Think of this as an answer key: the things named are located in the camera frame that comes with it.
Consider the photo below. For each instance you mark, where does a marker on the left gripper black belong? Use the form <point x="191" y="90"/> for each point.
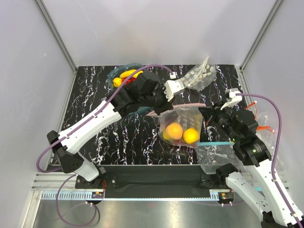
<point x="166" y="105"/>

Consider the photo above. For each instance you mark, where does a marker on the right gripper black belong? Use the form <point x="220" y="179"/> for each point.
<point x="209" y="113"/>

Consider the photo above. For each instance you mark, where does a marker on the yellow lemon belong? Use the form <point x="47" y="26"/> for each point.
<point x="190" y="136"/>

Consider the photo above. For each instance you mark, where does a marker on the pink zip top bag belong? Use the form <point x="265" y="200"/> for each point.
<point x="187" y="115"/>

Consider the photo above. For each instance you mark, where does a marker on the teal plastic fruit tray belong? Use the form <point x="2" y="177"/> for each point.
<point x="116" y="74"/>

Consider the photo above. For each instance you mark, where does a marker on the orange peach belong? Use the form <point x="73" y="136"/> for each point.
<point x="174" y="131"/>

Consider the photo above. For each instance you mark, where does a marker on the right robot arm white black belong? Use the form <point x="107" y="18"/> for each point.
<point x="273" y="206"/>

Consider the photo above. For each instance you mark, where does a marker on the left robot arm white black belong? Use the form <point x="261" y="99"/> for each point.
<point x="67" y="144"/>

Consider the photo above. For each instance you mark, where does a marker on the clear bag with white pieces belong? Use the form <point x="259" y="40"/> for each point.
<point x="200" y="76"/>

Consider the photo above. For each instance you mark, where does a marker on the blue zip top bag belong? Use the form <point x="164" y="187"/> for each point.
<point x="213" y="155"/>

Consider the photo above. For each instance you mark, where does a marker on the orange zip top bag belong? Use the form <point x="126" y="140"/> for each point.
<point x="264" y="131"/>

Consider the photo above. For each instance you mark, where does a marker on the red pepper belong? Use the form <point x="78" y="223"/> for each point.
<point x="129" y="80"/>

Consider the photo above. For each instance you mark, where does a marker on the yellow banana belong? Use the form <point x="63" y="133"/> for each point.
<point x="128" y="73"/>

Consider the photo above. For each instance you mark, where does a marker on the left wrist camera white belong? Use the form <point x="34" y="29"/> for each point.
<point x="172" y="88"/>

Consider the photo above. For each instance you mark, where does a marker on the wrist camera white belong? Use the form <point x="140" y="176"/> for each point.
<point x="172" y="88"/>
<point x="233" y="97"/>

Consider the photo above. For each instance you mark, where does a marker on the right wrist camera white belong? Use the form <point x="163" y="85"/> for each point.
<point x="233" y="97"/>

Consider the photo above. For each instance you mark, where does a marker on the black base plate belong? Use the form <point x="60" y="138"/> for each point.
<point x="153" y="178"/>

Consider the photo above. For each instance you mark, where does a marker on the white cable duct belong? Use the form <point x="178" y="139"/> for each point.
<point x="202" y="195"/>

